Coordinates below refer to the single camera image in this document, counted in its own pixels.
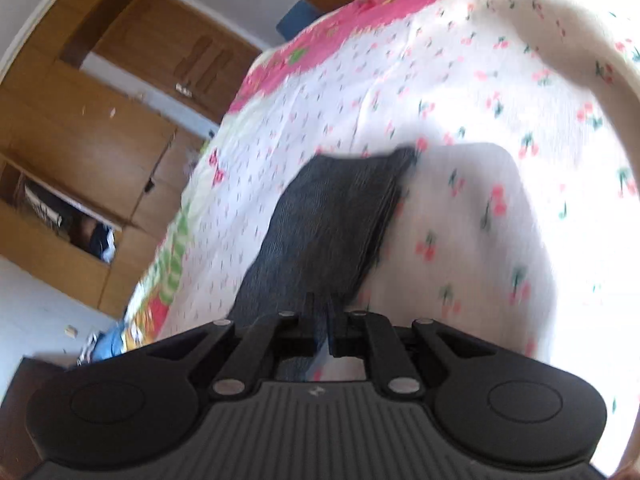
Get clothes pile in wardrobe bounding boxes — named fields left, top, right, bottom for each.
left=70, top=215, right=122, bottom=263

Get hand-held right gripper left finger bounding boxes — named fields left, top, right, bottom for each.
left=150, top=294, right=327, bottom=399

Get blue foam mat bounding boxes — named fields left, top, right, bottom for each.
left=276, top=1, right=322, bottom=42

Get wooden wardrobe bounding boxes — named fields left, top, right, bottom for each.
left=0, top=0, right=226, bottom=318

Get wooden door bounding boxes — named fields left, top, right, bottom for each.
left=92, top=0, right=263, bottom=123

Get dark grey plaid pants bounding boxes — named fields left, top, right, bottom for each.
left=227, top=146, right=418, bottom=383

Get cherry printed bed sheet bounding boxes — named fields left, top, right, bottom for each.
left=122, top=0, right=640, bottom=476

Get blue cloth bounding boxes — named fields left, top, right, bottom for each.
left=92, top=327, right=128, bottom=358

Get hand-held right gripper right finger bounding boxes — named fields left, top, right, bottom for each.
left=327, top=300, right=482, bottom=397

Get dark wooden headboard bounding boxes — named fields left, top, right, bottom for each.
left=0, top=357, right=68, bottom=466

